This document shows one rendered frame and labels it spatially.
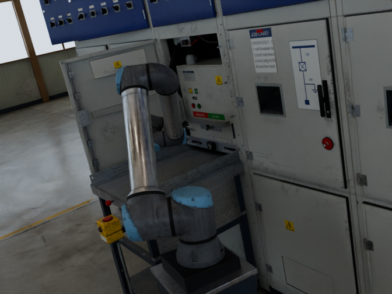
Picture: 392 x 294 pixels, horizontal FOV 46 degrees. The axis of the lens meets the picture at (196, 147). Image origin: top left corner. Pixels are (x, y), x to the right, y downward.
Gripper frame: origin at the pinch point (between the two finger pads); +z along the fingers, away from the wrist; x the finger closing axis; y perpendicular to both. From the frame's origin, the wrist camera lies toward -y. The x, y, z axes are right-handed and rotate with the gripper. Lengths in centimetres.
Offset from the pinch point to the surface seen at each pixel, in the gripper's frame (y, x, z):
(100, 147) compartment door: -45, -21, -34
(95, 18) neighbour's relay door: -76, 62, -45
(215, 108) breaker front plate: 8.0, 17.2, 6.9
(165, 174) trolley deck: -0.2, -26.7, -11.7
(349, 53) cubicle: 110, 40, -14
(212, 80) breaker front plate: 10.3, 31.8, -1.6
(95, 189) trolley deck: -25, -45, -40
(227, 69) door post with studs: 31.5, 36.2, -9.1
